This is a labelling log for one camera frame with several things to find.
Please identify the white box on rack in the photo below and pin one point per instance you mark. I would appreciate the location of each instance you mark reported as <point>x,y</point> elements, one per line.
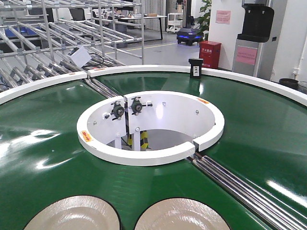
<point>79,56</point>

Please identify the grey water dispenser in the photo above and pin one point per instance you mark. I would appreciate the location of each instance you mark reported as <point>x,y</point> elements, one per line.
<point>256,30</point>

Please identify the black bearing right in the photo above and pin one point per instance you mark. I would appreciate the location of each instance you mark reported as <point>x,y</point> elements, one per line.
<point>137,106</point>

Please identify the blue lit mobile robot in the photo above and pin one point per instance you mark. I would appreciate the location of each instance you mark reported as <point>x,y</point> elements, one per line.
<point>189,36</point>

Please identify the pink wall notice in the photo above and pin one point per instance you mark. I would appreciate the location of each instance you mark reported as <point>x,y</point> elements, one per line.
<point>223,17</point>

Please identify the steel rollers back left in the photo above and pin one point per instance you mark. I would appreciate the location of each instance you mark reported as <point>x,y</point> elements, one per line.
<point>100,88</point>

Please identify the steel rollers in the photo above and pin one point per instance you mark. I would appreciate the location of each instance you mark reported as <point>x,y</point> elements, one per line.
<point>100,88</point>
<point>268,211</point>

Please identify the office desk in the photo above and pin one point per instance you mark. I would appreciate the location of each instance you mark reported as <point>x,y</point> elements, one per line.
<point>132,18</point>

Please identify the green potted plant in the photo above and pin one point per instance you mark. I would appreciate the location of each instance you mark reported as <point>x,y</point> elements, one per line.
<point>204,20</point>

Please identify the red fire extinguisher cabinet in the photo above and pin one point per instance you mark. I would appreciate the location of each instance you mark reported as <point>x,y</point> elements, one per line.
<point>210,53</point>

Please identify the black bearing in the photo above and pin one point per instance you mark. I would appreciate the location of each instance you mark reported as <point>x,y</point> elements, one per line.
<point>137,106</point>
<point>118,110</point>

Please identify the black waste bin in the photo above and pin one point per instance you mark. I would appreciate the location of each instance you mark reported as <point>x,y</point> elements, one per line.
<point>291,83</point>

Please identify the metal roller rack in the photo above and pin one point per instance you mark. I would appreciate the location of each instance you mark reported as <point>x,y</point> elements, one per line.
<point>37,35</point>

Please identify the black bearing left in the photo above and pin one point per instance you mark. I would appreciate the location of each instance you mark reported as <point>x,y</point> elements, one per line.
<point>118,110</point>

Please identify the beige plate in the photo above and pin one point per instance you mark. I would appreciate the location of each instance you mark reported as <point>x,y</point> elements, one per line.
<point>180,214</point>
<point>81,212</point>

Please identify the white outer conveyor rim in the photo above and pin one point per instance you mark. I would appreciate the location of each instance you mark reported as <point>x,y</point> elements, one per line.
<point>40,84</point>

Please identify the steel rollers front right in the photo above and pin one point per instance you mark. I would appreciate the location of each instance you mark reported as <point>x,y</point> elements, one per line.
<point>268,211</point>

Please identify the white wheeled cart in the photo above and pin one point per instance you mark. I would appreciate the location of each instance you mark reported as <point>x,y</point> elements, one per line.
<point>174,22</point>

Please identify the black sensor box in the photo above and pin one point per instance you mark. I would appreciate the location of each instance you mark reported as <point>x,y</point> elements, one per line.
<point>195,67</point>

